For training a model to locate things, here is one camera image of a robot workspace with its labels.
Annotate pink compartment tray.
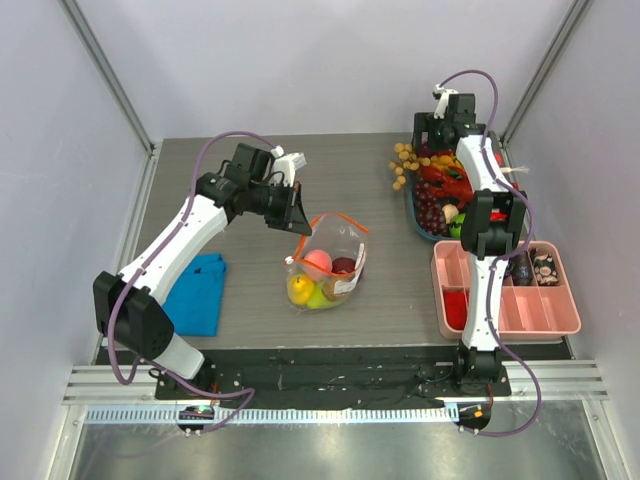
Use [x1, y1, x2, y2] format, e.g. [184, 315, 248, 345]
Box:
[431, 240, 581, 343]

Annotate white perforated cable duct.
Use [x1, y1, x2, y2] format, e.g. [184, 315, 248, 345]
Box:
[84, 403, 459, 425]

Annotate blue folded t-shirt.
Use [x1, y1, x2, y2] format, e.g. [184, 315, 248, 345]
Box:
[163, 253, 227, 337]

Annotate yellow toy pear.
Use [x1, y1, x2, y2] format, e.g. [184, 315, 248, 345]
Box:
[287, 273, 316, 306]

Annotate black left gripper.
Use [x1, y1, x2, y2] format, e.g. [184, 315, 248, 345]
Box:
[249, 181, 313, 236]

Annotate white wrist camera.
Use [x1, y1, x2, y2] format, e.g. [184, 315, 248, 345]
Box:
[268, 146, 307, 187]
[432, 84, 459, 119]

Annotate dark red toy fruit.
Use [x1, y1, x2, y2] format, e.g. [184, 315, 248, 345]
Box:
[332, 257, 363, 280]

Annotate clear orange zip bag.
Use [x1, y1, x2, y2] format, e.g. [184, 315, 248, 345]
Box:
[285, 212, 369, 311]

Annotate dark sushi roll middle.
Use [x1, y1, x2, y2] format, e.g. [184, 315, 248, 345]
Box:
[510, 251, 534, 286]

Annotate red toy lobster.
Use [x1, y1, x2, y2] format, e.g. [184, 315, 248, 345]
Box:
[420, 166, 473, 209]

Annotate purple toy onion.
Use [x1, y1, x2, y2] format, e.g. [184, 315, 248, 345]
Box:
[418, 143, 433, 157]

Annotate green toy lime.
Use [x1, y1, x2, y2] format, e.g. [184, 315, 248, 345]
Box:
[448, 213, 466, 239]

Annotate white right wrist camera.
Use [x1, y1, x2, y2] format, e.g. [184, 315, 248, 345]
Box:
[432, 84, 459, 119]

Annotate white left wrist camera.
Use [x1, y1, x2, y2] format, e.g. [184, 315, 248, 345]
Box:
[268, 146, 307, 187]

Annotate aluminium frame rail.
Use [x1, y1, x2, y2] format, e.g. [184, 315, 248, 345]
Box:
[62, 360, 608, 405]

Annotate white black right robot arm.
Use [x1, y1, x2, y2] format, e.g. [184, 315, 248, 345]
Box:
[413, 86, 526, 395]

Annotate orange toy fruit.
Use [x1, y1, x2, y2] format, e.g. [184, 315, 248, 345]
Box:
[322, 278, 353, 302]

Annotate yellow toy pepper pieces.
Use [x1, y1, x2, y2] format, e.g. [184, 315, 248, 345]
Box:
[430, 153, 464, 173]

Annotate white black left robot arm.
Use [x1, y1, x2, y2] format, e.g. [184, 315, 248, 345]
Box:
[93, 143, 312, 399]

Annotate brown longan bunch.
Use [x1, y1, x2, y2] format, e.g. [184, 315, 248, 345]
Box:
[389, 142, 431, 191]

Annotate pink toy peach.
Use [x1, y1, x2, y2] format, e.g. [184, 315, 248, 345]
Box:
[303, 249, 332, 282]

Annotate dark purple grape bunch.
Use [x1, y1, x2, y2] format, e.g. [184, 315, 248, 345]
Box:
[413, 183, 449, 237]

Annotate flowered sushi roll right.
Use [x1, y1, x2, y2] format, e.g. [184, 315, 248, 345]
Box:
[529, 249, 559, 287]

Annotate white toy garlic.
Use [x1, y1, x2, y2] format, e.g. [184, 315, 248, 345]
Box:
[442, 204, 459, 224]

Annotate teal fruit basket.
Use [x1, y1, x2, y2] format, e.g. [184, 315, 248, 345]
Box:
[402, 151, 469, 242]

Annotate red toy meat piece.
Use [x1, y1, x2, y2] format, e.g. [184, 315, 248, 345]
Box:
[443, 290, 468, 331]

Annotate green toy apple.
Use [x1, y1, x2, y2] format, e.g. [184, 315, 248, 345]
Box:
[305, 286, 340, 310]

